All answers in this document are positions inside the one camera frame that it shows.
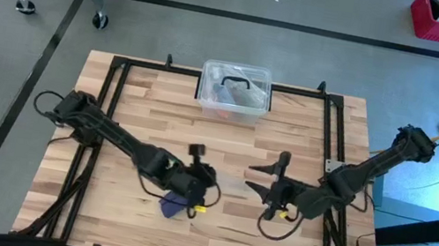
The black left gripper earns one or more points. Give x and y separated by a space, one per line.
191 183

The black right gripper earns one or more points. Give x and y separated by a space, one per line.
285 194

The purple elastic bandage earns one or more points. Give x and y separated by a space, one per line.
172 206

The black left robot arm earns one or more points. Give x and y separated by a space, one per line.
119 135

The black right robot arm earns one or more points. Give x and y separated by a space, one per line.
373 166

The dark blue roll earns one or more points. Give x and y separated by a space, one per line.
224 93

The red packet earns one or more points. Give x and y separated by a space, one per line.
225 115

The grey wrapped item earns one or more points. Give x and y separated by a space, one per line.
246 99

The clear plastic storage bin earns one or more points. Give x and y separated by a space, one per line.
260 76

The black metal beam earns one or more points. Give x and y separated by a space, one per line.
429 232

